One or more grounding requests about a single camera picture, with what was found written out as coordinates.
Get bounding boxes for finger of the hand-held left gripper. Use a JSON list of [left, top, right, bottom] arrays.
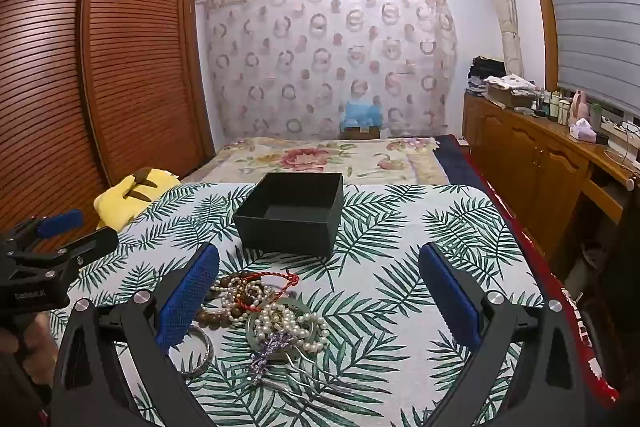
[[10, 227, 119, 280], [0, 209, 85, 253]]

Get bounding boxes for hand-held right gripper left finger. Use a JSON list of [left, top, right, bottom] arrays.
[[50, 243, 221, 427]]

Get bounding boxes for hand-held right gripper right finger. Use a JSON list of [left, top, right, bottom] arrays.
[[418, 242, 596, 427]]

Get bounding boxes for wooden bead bracelet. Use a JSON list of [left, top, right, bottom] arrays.
[[197, 272, 281, 328]]

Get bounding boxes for silver bangle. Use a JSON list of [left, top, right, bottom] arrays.
[[177, 324, 216, 378]]

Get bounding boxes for silver earrings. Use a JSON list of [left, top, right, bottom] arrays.
[[248, 329, 306, 388]]

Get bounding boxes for red cord bracelet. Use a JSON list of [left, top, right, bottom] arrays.
[[235, 271, 301, 313]]

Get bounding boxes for pearl necklace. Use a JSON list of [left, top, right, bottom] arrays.
[[202, 279, 331, 355]]

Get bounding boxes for jade bangle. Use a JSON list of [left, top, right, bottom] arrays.
[[245, 299, 328, 353]]

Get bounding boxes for black box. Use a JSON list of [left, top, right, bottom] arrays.
[[232, 172, 345, 258]]

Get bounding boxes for metal hair fork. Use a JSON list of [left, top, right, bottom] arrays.
[[260, 347, 351, 403]]

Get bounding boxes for person's left hand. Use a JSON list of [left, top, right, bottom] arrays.
[[0, 311, 58, 360]]

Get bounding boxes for yellow plush toy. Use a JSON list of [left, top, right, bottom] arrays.
[[94, 167, 181, 230]]

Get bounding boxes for leaf print cloth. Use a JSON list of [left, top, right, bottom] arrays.
[[47, 182, 546, 427]]

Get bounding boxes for red printed blanket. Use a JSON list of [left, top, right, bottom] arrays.
[[450, 134, 621, 408]]

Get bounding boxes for navy bedsheet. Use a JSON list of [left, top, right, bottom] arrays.
[[432, 134, 483, 188]]

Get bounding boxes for long wooden cabinet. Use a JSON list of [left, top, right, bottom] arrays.
[[462, 92, 640, 258]]

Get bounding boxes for wooden louvered wardrobe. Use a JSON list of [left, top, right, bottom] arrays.
[[0, 0, 216, 253]]

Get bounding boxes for floral blanket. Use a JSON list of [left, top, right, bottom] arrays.
[[192, 136, 451, 188]]

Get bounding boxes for small cardboard box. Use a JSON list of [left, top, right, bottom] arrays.
[[342, 124, 382, 140]]

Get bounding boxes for blue plastic bag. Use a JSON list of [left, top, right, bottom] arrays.
[[340, 99, 383, 130]]

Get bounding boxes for pink tissue box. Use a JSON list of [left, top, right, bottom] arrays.
[[570, 118, 598, 142]]

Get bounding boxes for cardboard box with floral cloth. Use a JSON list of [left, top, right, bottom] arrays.
[[482, 74, 538, 108]]

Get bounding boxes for group of small bottles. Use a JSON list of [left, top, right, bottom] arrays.
[[530, 87, 573, 125]]

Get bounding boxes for stack of dark clothes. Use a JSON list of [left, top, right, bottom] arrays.
[[467, 56, 507, 98]]

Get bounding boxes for pink bottle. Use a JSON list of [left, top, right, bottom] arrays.
[[570, 89, 591, 125]]

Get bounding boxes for circle pattern curtain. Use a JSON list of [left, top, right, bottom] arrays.
[[200, 0, 458, 140]]

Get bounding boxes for grey window blind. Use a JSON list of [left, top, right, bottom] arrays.
[[527, 0, 640, 118]]

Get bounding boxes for wooden window frame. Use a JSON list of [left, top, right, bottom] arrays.
[[517, 0, 640, 128]]

